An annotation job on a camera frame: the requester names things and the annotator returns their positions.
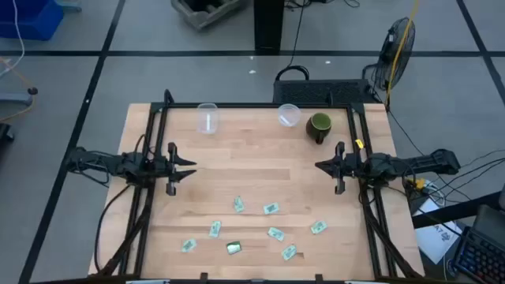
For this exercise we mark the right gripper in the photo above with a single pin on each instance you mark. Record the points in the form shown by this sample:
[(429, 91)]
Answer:
[(340, 187)]

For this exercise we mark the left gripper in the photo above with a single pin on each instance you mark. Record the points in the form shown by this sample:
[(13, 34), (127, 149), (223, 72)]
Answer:
[(171, 188)]

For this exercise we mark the pale green white packet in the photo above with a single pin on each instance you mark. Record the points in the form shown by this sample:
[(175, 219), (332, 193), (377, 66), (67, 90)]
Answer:
[(289, 252), (319, 227), (215, 229), (271, 208), (239, 204), (275, 234), (189, 245)]

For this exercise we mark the green packet with white band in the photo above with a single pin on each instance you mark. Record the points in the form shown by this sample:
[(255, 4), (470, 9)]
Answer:
[(234, 247)]

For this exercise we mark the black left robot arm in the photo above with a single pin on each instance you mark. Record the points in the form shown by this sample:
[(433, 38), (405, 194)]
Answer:
[(118, 163)]

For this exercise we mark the blue plastic bin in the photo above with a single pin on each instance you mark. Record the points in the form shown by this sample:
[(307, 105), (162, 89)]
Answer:
[(31, 19)]

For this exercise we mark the yellow tag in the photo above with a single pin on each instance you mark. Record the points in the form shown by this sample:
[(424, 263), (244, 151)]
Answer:
[(359, 144)]

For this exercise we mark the dark green ceramic mug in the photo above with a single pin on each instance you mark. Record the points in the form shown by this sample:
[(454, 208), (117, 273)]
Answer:
[(319, 128)]

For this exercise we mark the clear rectangular plastic container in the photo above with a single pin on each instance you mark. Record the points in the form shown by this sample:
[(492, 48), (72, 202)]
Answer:
[(208, 118)]

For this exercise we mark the clear round plastic container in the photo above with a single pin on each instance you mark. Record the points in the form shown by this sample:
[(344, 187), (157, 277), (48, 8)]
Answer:
[(289, 115)]

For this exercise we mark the black computer case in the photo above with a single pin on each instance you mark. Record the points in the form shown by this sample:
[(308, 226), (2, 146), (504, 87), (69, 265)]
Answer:
[(315, 91)]

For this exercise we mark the yellow plug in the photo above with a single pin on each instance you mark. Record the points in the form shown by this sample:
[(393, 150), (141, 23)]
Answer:
[(418, 183)]

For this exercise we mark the white paper sheet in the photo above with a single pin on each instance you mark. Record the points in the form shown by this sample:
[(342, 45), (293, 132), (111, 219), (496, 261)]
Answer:
[(438, 236)]

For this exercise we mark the black metal beam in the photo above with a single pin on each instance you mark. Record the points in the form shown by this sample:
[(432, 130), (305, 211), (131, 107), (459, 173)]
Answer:
[(453, 211)]

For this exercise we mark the grey plastic crate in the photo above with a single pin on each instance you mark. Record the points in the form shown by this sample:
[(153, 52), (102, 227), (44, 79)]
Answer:
[(197, 21)]

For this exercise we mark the tall black tower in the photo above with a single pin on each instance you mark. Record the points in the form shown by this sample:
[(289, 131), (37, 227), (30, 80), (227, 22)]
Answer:
[(269, 27)]

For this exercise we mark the black backlit keyboard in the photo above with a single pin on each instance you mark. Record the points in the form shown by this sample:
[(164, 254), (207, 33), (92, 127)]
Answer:
[(479, 256)]

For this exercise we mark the grey chair base leg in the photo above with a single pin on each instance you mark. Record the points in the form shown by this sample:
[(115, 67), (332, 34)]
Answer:
[(16, 97)]

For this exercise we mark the black aluminium table frame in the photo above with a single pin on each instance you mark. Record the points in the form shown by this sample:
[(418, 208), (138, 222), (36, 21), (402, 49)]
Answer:
[(256, 105)]

